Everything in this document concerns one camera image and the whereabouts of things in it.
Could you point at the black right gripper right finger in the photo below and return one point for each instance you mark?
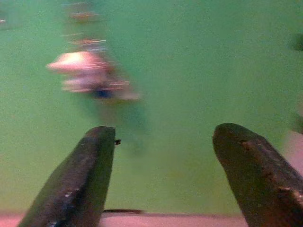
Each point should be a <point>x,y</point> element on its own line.
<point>260,179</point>

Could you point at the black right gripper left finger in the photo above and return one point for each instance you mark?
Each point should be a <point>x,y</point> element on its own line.
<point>78,179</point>

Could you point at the white card with orange logo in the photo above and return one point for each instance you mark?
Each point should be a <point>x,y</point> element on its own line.
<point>78,68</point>

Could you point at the green foam board sheet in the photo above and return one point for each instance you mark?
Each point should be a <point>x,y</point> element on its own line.
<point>194,71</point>

